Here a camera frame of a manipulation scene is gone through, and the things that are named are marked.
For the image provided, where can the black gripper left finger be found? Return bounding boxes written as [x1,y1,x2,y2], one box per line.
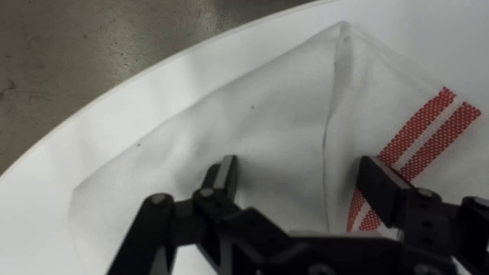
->
[105,154,287,275]

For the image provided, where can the white towel red stripes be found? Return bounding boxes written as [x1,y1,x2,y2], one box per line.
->
[67,20,489,275]

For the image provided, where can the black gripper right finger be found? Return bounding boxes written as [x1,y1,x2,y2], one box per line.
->
[356,154,489,275]

